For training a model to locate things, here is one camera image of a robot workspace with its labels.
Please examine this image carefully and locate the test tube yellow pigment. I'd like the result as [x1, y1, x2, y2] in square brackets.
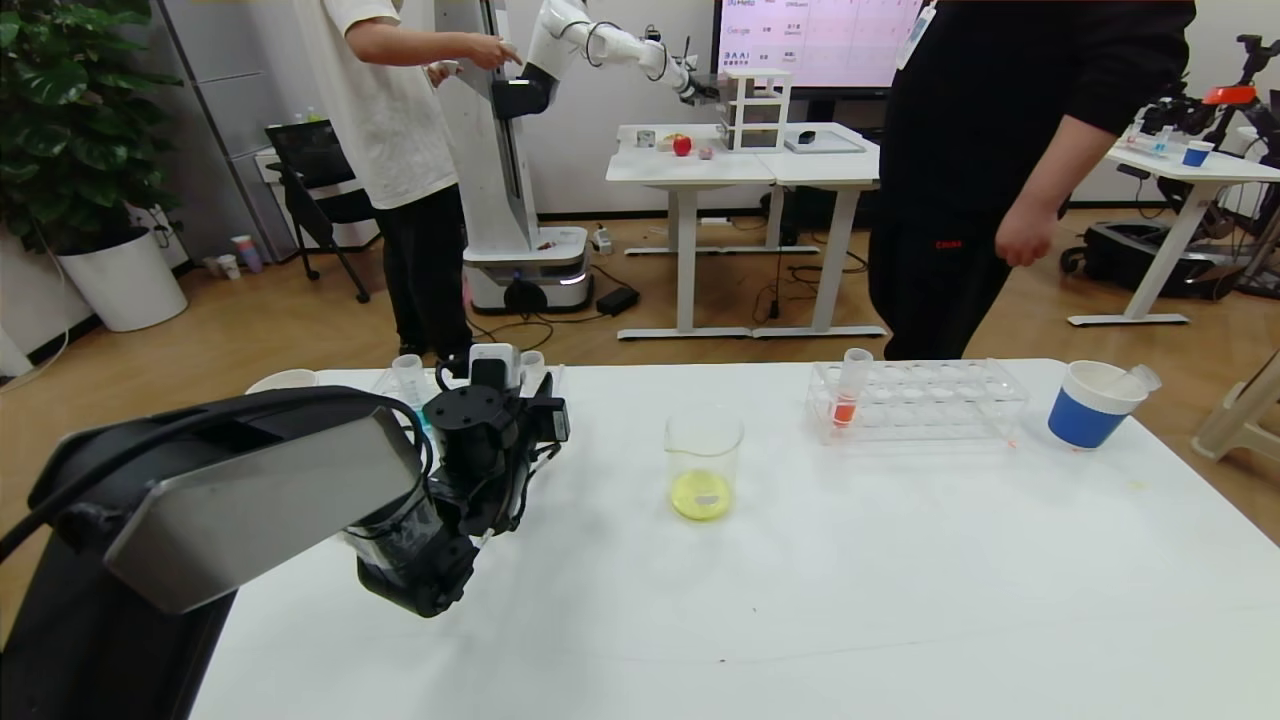
[1105, 364, 1163, 396]

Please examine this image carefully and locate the black wheeled robot base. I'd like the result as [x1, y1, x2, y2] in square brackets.
[1060, 222, 1251, 301]

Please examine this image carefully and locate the clear glass beaker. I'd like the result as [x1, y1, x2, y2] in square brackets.
[665, 410, 746, 523]

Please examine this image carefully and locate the clear acrylic test tube rack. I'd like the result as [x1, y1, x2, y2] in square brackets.
[805, 358, 1029, 446]
[365, 364, 569, 421]

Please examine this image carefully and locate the white standing desk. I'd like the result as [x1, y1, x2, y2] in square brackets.
[1065, 140, 1280, 329]
[752, 126, 886, 339]
[606, 124, 781, 341]

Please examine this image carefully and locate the white humanoid robot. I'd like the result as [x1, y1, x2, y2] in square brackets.
[435, 0, 721, 316]

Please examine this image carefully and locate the clear drawer organizer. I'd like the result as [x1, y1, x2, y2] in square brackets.
[722, 68, 792, 153]

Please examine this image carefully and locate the grey flat tray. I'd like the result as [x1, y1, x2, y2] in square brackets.
[783, 132, 866, 157]

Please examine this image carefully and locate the person in white shirt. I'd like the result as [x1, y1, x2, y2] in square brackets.
[293, 0, 521, 363]

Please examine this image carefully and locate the blue white paper cup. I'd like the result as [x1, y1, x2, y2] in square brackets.
[245, 369, 319, 394]
[1048, 360, 1151, 451]

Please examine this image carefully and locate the black office chair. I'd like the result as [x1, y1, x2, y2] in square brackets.
[265, 118, 386, 303]

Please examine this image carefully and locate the person in black clothes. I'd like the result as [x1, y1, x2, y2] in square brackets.
[868, 0, 1198, 363]

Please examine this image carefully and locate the grey metal cabinet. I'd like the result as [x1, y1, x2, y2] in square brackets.
[160, 0, 321, 263]

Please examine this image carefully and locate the white planter pot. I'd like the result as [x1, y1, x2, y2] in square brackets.
[55, 225, 188, 333]

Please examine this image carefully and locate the green leafy plant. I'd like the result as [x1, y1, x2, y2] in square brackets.
[0, 0, 186, 253]

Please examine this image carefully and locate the black tripod stand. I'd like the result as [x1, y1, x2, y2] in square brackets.
[1235, 38, 1280, 91]

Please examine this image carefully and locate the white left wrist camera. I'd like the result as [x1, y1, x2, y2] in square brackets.
[468, 343, 523, 393]

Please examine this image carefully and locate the large wall display screen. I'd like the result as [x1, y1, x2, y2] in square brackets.
[712, 0, 936, 93]

